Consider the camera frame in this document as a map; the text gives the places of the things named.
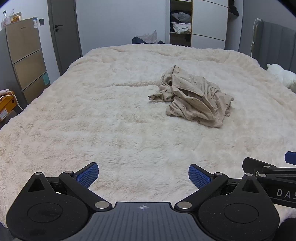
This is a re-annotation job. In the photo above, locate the dark hanging garment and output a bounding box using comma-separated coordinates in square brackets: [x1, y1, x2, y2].
[228, 0, 239, 17]

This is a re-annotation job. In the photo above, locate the tan drawer cabinet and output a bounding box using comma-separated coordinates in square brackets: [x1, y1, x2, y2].
[5, 18, 51, 105]

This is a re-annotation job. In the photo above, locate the white cord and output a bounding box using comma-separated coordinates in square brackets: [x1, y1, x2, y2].
[0, 91, 24, 111]

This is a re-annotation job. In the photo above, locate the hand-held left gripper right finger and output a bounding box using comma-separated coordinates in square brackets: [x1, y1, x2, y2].
[174, 164, 270, 212]

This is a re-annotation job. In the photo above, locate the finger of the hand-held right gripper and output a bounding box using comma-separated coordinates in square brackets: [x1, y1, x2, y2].
[285, 151, 296, 166]
[242, 157, 296, 179]

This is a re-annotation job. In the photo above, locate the cream fluffy blanket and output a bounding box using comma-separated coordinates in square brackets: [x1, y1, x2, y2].
[0, 44, 296, 230]

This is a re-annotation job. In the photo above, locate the grey padded headboard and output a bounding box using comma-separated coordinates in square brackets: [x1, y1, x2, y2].
[251, 19, 296, 77]

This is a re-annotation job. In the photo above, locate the white plush toy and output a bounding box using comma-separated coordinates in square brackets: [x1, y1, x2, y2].
[266, 63, 296, 89]

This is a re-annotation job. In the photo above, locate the white cable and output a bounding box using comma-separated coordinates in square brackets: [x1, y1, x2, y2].
[250, 18, 264, 56]

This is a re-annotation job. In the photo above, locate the clothes pile on floor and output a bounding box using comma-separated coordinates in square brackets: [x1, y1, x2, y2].
[138, 30, 158, 44]

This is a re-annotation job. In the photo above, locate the orange box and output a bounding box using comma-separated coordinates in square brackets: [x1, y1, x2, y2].
[0, 93, 18, 121]

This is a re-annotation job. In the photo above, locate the white wardrobe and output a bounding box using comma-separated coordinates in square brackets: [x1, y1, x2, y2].
[165, 0, 244, 50]

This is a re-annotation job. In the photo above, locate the grey door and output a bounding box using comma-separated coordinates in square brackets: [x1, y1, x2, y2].
[47, 0, 83, 76]

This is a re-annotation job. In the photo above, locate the white folded cloth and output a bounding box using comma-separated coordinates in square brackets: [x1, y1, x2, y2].
[172, 24, 192, 35]

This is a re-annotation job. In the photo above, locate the grey folded cloth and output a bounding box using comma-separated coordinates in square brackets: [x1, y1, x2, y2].
[171, 11, 192, 24]

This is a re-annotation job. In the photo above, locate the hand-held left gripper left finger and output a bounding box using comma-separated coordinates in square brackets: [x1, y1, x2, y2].
[27, 162, 112, 212]

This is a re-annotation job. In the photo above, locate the snack jar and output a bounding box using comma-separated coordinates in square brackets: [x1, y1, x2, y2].
[11, 12, 23, 24]

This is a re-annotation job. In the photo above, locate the beige printed pajama top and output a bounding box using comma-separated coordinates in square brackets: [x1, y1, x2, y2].
[148, 65, 235, 128]

